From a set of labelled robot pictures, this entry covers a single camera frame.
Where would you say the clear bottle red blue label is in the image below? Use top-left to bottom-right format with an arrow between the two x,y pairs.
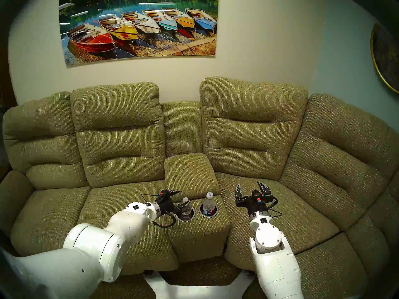
202,192 -> 216,216

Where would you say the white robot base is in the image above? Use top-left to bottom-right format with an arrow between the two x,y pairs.
143,270 -> 256,299

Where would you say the thick black cable loop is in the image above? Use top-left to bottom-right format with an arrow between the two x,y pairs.
152,212 -> 177,229

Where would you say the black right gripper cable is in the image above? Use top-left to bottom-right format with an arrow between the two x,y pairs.
267,197 -> 283,218

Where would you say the colourful boats wall picture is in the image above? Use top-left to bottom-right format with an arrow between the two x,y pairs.
59,0 -> 219,68

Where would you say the green fabric sofa console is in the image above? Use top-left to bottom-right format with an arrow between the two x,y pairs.
164,153 -> 231,263

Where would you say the round gold-rimmed wall decor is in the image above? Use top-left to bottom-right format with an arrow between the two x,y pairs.
370,22 -> 399,94

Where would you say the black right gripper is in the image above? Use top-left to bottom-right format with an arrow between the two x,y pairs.
235,180 -> 278,217

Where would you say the green fabric sectional sofa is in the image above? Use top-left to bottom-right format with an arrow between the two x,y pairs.
0,77 -> 399,299

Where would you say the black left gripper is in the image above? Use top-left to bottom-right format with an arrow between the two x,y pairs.
155,189 -> 191,218

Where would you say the silver-rimmed black cup holder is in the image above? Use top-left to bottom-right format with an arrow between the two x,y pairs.
199,203 -> 219,218
175,206 -> 196,223

